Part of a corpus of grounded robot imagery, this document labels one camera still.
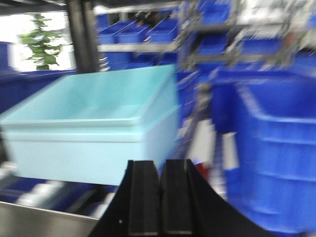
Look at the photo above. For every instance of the large dark blue bin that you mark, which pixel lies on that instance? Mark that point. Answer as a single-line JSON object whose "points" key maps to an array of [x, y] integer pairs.
{"points": [[273, 119]]}

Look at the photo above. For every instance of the green plant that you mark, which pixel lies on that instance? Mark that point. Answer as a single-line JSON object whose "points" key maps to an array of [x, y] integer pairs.
{"points": [[44, 44]]}

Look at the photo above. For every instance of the dark rack upright post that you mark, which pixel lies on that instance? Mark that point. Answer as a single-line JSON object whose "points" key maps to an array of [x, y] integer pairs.
{"points": [[82, 23]]}

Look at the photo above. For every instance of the light blue plastic bin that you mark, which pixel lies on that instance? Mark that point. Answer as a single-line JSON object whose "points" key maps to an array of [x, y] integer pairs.
{"points": [[127, 98], [97, 158]]}

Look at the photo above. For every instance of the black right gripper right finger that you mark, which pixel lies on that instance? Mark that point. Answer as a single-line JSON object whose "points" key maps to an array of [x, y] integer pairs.
{"points": [[191, 208]]}

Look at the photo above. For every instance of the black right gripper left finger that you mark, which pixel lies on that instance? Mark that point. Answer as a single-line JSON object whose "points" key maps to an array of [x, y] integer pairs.
{"points": [[134, 210]]}

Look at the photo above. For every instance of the steel shelf front edge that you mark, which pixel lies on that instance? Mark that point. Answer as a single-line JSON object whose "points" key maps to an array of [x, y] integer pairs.
{"points": [[22, 221]]}

